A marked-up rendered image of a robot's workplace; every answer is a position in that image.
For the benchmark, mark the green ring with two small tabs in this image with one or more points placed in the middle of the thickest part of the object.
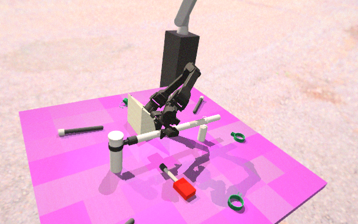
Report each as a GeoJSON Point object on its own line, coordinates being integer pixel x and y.
{"type": "Point", "coordinates": [235, 207]}
{"type": "Point", "coordinates": [238, 134]}

